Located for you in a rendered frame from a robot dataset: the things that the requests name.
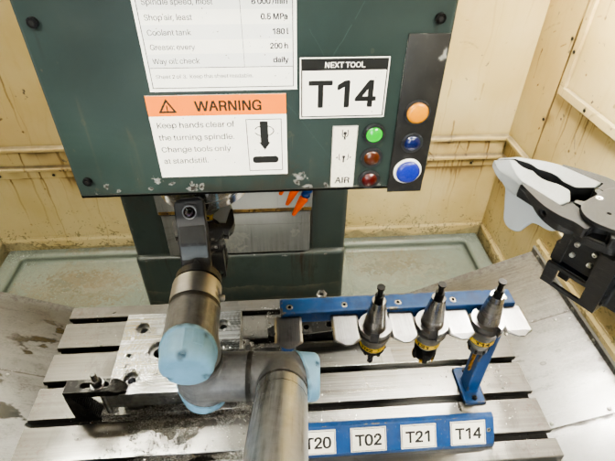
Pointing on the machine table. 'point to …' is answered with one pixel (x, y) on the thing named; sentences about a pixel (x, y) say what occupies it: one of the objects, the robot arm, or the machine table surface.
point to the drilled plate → (138, 394)
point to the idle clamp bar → (308, 330)
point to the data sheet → (218, 44)
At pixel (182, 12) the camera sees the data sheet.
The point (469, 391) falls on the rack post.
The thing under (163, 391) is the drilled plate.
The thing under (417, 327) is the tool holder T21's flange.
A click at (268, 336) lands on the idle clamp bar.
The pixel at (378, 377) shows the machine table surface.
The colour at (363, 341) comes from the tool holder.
